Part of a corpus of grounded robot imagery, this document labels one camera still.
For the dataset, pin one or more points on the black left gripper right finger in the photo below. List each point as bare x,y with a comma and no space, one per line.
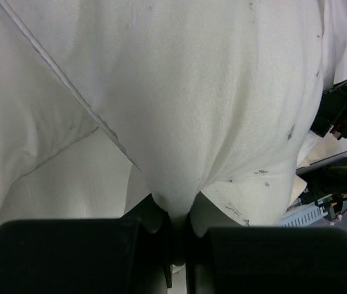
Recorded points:
225,257

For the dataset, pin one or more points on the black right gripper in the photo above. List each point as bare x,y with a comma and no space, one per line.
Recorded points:
331,117

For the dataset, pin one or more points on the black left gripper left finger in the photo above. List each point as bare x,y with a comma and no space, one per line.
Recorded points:
130,254

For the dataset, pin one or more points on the white pillow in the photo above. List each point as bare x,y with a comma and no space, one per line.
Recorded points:
201,96

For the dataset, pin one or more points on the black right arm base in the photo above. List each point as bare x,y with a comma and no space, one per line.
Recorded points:
325,180

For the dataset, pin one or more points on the aluminium mounting rail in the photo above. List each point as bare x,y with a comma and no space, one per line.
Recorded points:
321,163

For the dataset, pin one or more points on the perforated grey cable duct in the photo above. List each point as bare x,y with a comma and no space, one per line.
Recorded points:
302,216

